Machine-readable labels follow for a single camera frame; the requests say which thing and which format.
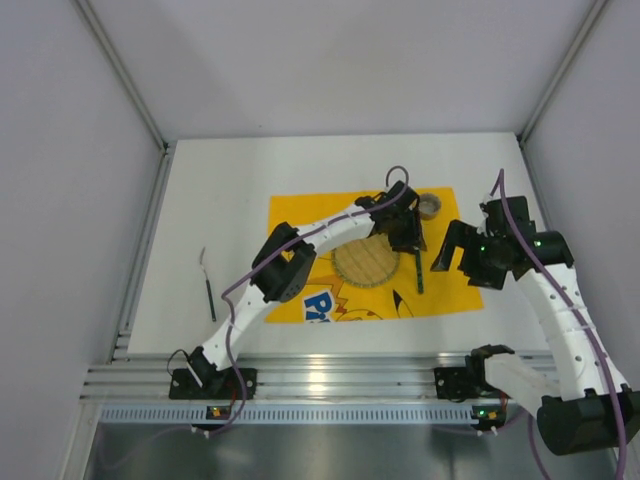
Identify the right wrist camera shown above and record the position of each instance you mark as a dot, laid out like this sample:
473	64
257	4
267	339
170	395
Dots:
498	220

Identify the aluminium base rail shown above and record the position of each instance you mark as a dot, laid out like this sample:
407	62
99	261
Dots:
314	378

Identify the green handled spoon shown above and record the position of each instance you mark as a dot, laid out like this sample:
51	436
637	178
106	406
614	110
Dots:
419	270

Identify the round woven yellow plate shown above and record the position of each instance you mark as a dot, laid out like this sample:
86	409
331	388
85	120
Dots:
366	263

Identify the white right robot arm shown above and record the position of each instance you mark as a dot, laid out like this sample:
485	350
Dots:
591	405

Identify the yellow printed cloth placemat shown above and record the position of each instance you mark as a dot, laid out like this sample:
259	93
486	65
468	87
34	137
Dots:
327	298

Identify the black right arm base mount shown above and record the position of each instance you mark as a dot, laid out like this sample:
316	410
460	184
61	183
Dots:
459	384

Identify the aluminium frame corner post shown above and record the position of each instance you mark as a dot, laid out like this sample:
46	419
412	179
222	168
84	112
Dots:
98	32
585	29

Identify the speckled ceramic cup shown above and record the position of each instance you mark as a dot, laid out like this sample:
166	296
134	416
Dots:
429	206

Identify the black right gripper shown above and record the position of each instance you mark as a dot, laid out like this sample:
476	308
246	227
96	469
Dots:
466	247

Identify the green handled fork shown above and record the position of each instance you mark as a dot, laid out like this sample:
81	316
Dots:
208	286

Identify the aluminium frame corner post left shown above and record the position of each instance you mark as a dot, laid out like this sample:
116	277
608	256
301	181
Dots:
98	32

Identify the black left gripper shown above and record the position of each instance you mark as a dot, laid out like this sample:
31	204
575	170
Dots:
405	238

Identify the aluminium frame corner post right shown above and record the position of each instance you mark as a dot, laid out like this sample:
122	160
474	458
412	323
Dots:
585	29

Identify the white slotted cable duct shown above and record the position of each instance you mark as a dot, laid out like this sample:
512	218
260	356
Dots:
303	414

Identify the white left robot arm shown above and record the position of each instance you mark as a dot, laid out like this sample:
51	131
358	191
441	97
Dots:
278	274

